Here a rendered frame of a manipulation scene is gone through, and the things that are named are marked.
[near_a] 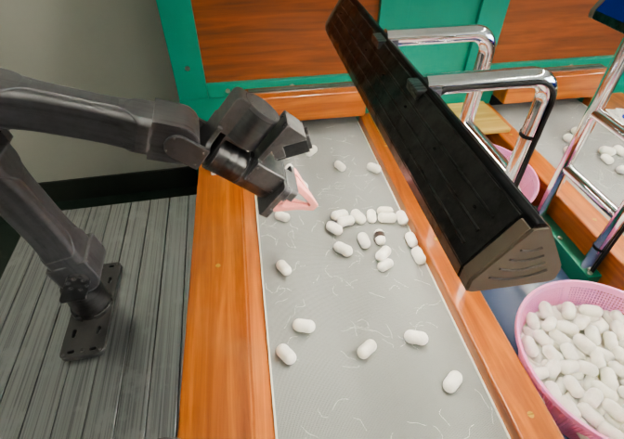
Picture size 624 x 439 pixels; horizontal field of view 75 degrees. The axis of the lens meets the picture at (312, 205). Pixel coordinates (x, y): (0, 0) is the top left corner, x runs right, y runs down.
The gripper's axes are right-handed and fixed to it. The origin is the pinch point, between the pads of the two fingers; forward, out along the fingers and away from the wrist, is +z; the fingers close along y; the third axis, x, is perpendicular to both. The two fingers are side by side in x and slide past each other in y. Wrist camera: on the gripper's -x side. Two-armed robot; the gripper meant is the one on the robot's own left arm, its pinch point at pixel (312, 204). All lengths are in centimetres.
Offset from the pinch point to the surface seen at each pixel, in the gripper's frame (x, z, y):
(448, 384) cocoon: -2.2, 17.0, -29.1
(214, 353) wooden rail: 18.1, -7.5, -19.7
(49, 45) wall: 62, -55, 118
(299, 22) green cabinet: -14.5, -6.7, 45.9
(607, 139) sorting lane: -45, 69, 25
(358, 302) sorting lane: 4.6, 11.8, -12.9
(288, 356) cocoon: 11.6, 0.8, -21.7
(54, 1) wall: 46, -59, 118
